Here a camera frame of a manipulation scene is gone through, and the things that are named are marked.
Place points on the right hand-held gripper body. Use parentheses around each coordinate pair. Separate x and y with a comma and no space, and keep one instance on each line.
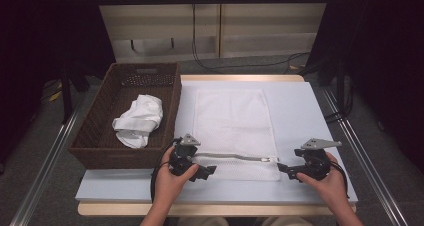
(315,162)

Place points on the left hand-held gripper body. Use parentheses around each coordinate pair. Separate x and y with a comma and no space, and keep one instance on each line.
(183,152)

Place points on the white garment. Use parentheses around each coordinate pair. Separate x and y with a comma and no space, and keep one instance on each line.
(140,119)

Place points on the white mesh laundry bag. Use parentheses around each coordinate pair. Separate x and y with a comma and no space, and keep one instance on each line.
(233,119)

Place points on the brown wicker basket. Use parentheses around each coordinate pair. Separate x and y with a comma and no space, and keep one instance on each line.
(100,136)

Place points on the person's right hand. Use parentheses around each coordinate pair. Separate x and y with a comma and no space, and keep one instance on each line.
(331,186)

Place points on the person's left hand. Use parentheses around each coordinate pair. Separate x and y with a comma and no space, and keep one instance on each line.
(170,186)

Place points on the white foam board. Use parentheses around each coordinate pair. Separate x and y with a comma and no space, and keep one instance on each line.
(233,192)

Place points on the person's left leg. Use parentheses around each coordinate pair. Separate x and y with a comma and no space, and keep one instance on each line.
(203,222)

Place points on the person's leg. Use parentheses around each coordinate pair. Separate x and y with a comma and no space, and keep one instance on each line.
(203,222)
(286,222)

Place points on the person's right leg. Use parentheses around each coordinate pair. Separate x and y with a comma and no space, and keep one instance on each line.
(286,222)

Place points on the black metal stand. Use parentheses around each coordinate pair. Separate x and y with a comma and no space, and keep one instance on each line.
(340,86)
(66,96)

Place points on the wooden table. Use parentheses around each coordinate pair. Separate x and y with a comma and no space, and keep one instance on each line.
(233,77)

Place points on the black curtain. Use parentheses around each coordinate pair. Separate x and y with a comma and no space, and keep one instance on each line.
(40,36)
(383,52)

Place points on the yellow floor tape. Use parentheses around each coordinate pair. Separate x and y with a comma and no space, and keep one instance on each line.
(55,96)

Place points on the metal floor rail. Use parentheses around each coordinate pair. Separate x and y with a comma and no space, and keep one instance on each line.
(50,159)
(366,172)

